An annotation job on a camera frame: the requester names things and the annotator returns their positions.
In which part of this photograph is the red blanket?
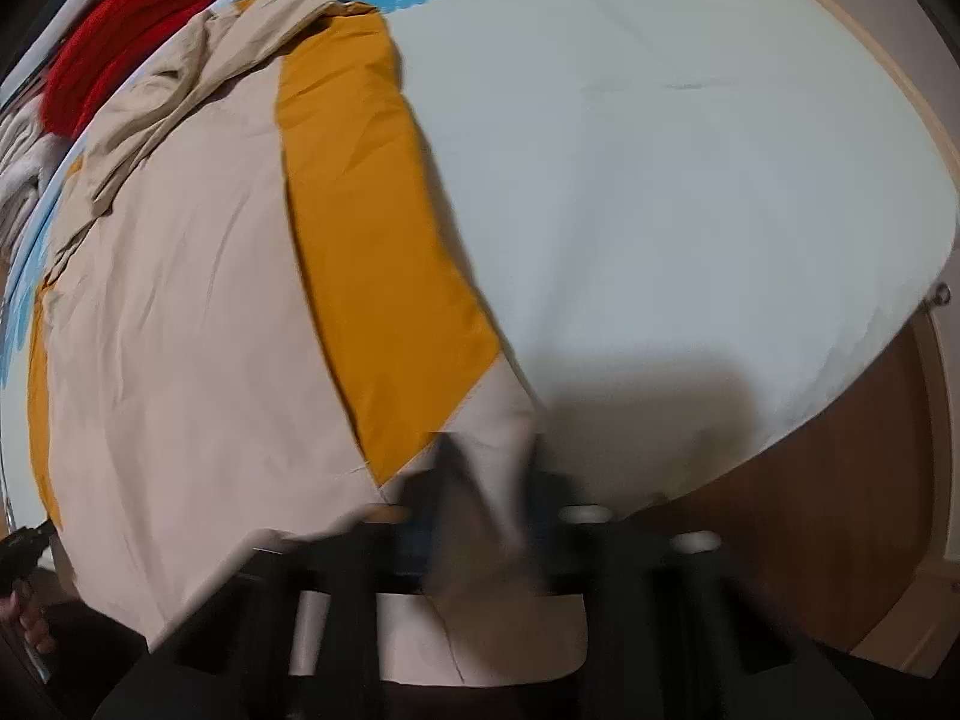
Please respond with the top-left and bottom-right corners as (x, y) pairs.
(39, 0), (233, 140)

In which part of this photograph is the light blue printed bed sheet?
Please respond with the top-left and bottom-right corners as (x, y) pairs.
(0, 0), (959, 533)

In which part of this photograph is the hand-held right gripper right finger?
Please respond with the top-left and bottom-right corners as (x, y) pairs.
(517, 457), (841, 691)

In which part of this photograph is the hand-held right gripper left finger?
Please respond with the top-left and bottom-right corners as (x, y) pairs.
(172, 435), (470, 683)

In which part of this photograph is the cream fleece blanket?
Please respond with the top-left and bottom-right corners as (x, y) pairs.
(0, 109), (68, 205)

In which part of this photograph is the beige and yellow jacket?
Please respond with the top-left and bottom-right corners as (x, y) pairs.
(26, 0), (590, 688)

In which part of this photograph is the person's left hand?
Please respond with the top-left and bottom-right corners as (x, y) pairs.
(0, 591), (58, 658)

